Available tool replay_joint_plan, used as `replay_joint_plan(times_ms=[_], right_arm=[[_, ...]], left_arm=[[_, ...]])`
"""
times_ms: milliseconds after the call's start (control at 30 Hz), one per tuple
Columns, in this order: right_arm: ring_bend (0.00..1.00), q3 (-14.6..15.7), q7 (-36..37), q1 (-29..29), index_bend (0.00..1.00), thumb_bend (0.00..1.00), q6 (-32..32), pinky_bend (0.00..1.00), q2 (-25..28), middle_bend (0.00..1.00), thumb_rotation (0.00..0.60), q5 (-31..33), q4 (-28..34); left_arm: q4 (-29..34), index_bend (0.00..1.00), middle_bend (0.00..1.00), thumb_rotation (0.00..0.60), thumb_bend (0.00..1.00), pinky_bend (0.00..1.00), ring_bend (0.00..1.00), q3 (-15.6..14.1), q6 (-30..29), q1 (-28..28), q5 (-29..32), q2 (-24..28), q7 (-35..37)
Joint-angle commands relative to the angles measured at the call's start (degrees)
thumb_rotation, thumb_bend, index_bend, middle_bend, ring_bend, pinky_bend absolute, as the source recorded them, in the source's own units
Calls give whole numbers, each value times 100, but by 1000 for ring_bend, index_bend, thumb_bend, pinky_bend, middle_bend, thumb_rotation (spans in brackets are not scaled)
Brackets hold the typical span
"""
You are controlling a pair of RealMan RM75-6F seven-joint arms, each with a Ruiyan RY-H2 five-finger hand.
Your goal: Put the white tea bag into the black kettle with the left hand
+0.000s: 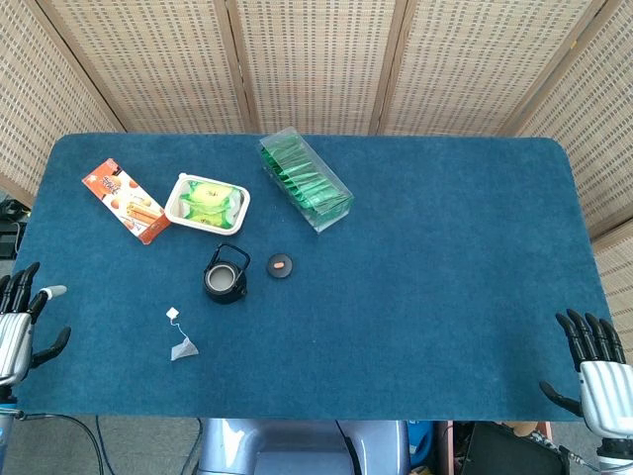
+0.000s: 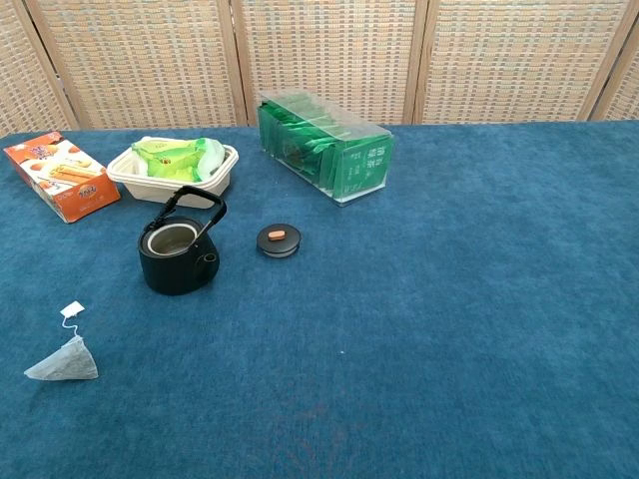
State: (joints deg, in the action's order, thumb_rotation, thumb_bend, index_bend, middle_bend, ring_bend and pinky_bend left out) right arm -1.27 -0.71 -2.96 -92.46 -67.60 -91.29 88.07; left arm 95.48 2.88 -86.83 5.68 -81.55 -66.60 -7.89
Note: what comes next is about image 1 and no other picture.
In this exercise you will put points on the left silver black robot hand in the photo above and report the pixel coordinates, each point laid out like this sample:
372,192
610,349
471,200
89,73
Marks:
17,341

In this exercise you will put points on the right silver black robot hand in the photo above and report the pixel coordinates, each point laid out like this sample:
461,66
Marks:
605,396

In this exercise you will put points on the black cast iron teapot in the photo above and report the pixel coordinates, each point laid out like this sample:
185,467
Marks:
225,292

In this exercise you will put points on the black teapot lid orange knob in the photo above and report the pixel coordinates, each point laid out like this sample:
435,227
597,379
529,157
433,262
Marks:
281,265

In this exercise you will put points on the black case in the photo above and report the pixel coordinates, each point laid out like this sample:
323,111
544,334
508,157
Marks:
514,452

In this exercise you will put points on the orange snack box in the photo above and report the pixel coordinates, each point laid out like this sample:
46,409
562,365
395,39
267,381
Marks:
123,198

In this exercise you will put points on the blue container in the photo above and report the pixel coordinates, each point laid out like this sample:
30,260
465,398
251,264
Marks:
421,443

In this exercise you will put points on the white plastic tray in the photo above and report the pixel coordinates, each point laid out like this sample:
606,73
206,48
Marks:
173,210

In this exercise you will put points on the blue table cloth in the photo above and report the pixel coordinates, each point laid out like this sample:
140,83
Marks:
395,321

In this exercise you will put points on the green snack packet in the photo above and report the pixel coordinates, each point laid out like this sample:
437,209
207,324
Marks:
212,216
210,192

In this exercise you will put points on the blue-grey robot torso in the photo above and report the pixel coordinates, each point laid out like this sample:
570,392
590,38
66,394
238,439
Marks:
297,447

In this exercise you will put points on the clear box of green sachets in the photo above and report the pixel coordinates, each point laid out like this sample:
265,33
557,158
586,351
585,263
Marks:
309,183

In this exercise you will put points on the woven bamboo folding screen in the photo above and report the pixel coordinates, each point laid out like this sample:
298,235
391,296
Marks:
316,64

